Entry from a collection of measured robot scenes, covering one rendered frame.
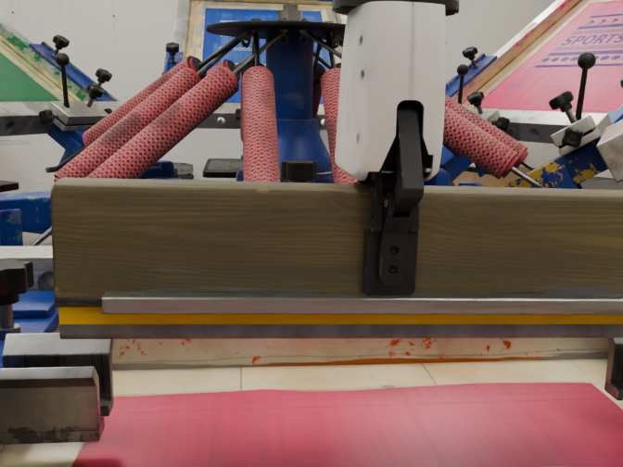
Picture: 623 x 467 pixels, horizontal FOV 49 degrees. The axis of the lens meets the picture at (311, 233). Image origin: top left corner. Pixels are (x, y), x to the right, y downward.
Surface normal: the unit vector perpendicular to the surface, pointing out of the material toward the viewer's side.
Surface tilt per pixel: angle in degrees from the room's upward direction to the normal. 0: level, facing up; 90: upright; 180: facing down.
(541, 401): 0
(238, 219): 90
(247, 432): 0
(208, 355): 90
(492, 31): 90
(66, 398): 90
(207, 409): 0
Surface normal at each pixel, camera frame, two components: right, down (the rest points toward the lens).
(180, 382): 0.02, -0.98
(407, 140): 0.11, -0.30
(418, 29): 0.20, 0.04
